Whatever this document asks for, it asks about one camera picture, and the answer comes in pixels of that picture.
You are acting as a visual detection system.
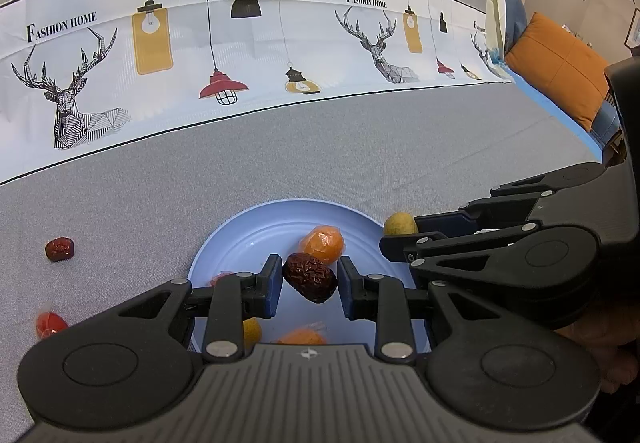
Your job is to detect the small yellow-green fruit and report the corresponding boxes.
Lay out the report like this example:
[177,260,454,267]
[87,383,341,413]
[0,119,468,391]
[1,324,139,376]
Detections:
[383,212,419,236]

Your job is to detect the large plastic-wrapped orange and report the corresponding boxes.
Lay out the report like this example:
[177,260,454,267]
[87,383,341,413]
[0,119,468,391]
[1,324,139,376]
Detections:
[274,321,328,345]

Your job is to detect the grey deer-print tablecloth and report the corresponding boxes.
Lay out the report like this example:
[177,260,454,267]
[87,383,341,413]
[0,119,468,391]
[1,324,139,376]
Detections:
[0,0,608,443]

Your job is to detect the orange pillow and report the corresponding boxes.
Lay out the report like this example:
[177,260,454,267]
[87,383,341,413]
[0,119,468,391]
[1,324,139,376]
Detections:
[504,12,618,131]

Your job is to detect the person's right hand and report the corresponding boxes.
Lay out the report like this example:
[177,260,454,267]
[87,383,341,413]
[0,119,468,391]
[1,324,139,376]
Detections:
[554,300,640,395]

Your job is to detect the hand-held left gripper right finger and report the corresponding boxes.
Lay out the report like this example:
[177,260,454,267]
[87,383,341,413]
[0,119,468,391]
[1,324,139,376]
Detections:
[337,257,501,364]

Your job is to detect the reddish brown date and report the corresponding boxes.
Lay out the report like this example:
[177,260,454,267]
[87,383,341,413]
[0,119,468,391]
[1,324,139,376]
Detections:
[45,237,77,264]

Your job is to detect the small yellow citrus fruit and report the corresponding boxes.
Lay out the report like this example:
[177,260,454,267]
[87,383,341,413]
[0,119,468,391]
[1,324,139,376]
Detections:
[242,317,262,354]

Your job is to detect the light blue sheet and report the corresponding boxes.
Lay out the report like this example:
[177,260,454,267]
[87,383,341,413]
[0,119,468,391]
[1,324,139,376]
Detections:
[500,63,608,156]

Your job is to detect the blue and cream pillow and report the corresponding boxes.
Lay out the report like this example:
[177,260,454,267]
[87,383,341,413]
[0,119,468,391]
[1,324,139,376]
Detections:
[482,0,526,68]

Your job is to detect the dark wrinkled red date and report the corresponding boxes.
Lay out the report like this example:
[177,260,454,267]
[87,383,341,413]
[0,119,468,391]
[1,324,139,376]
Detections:
[282,252,338,304]

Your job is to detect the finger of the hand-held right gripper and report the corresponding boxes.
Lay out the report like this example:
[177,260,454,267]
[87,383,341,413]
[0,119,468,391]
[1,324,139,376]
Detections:
[414,162,607,235]
[379,222,548,281]

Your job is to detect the blue plate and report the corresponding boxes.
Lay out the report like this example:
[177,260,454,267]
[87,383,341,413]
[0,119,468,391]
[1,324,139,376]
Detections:
[186,199,431,356]

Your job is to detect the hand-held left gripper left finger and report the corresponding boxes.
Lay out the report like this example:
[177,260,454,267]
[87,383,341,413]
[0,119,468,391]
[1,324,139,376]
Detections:
[100,254,284,364]

